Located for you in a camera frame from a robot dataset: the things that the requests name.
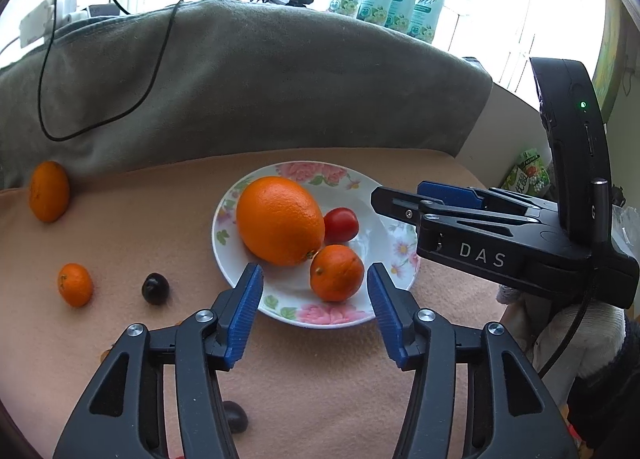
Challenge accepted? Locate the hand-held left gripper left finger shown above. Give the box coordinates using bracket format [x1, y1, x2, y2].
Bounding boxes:
[52, 262, 265, 459]

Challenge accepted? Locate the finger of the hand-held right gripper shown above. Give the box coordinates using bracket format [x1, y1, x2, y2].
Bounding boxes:
[371, 186, 543, 230]
[417, 180, 556, 213]

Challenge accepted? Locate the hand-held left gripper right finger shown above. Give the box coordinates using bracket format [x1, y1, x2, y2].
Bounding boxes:
[366, 262, 581, 459]

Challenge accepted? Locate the floral white plate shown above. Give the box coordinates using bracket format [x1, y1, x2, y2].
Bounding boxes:
[211, 162, 421, 329]

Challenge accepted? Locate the medium mandarin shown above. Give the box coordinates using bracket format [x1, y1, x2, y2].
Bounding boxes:
[309, 244, 365, 303]

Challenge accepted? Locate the dark purple plum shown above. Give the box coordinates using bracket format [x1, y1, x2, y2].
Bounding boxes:
[141, 272, 170, 305]

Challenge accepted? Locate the small brown round fruit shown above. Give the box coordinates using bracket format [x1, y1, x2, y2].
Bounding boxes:
[222, 400, 248, 434]

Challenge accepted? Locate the small mandarin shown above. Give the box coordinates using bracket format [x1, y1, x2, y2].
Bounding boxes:
[57, 263, 94, 308]

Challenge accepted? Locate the large rough-skinned orange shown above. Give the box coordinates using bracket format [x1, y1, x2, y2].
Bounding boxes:
[28, 160, 71, 224]

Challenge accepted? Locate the person's right forearm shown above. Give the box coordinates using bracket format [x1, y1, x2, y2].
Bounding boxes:
[567, 314, 640, 452]

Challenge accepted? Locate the person's right hand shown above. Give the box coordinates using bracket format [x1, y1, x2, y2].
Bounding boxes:
[495, 284, 628, 407]

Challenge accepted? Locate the red tomato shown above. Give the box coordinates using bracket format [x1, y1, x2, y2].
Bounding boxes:
[323, 207, 360, 243]

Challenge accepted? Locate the green snack packet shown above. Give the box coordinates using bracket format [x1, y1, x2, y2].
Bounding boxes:
[501, 149, 553, 197]

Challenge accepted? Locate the large smooth orange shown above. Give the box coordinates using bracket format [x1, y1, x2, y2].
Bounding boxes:
[236, 176, 326, 267]

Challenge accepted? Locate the clear plastic bag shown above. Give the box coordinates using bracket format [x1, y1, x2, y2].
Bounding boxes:
[612, 206, 640, 260]

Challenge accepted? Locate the peach blanket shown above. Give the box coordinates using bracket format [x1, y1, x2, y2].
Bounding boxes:
[0, 146, 576, 459]

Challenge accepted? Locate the grey blanket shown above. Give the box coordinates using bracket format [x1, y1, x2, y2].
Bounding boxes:
[0, 0, 495, 190]

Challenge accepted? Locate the white power strip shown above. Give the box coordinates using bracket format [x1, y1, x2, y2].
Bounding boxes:
[19, 0, 88, 47]

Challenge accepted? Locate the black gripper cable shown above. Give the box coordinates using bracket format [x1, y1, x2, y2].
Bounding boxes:
[537, 284, 593, 375]

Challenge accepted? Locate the black power cable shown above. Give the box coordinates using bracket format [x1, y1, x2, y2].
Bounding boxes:
[37, 0, 186, 142]

